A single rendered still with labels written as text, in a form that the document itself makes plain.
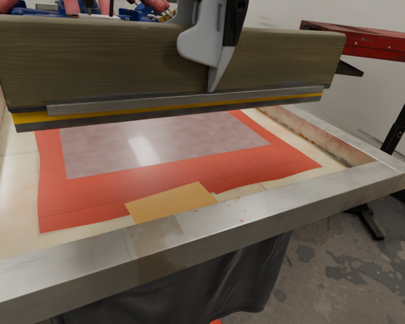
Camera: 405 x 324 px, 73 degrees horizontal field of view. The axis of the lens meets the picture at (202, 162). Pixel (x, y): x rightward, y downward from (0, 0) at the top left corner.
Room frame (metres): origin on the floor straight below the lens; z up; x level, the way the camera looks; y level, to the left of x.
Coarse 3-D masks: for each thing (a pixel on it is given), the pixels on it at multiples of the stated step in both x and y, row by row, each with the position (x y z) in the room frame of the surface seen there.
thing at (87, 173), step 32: (64, 128) 0.41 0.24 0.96; (96, 128) 0.43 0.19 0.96; (128, 128) 0.44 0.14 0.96; (160, 128) 0.46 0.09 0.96; (64, 160) 0.32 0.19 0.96; (96, 160) 0.33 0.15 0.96; (128, 160) 0.34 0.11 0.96; (160, 160) 0.35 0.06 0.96; (64, 192) 0.25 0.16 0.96; (96, 192) 0.26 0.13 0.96; (128, 192) 0.26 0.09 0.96; (160, 192) 0.27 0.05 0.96; (64, 224) 0.20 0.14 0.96
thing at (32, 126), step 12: (312, 96) 0.42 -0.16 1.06; (192, 108) 0.31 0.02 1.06; (204, 108) 0.32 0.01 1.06; (216, 108) 0.33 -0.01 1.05; (228, 108) 0.34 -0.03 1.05; (240, 108) 0.35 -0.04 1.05; (252, 108) 0.36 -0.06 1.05; (60, 120) 0.24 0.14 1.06; (72, 120) 0.24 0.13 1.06; (84, 120) 0.25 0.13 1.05; (96, 120) 0.26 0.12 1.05; (108, 120) 0.26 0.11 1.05; (120, 120) 0.27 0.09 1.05; (132, 120) 0.28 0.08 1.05
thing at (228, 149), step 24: (168, 120) 0.50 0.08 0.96; (192, 120) 0.51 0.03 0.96; (216, 120) 0.53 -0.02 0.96; (240, 120) 0.54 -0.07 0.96; (192, 144) 0.41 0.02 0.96; (216, 144) 0.42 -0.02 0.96; (240, 144) 0.43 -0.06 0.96; (264, 144) 0.44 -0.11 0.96; (288, 144) 0.46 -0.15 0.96; (216, 168) 0.34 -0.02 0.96; (240, 168) 0.35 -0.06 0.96; (264, 168) 0.36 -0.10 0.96; (288, 168) 0.37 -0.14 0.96; (312, 168) 0.38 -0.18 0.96; (216, 192) 0.29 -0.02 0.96
